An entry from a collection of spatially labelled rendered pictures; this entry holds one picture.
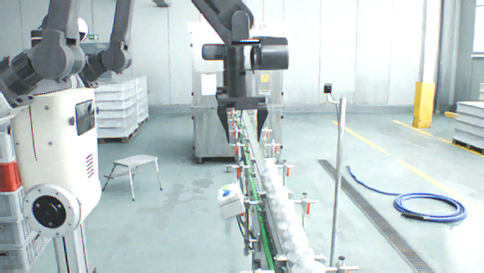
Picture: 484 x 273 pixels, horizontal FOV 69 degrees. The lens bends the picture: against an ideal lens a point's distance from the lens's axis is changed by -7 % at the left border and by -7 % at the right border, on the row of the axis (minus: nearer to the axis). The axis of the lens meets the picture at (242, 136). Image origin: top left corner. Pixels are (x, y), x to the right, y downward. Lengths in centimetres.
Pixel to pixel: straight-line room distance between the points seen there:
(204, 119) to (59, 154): 463
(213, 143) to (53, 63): 491
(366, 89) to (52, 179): 1115
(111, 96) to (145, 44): 413
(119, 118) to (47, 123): 638
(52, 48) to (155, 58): 1039
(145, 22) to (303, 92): 504
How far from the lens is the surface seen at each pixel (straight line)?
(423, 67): 982
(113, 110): 738
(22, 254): 324
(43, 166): 105
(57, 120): 100
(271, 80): 553
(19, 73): 87
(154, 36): 1120
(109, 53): 124
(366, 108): 1186
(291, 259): 91
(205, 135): 560
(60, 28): 82
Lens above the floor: 158
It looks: 12 degrees down
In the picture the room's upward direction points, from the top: straight up
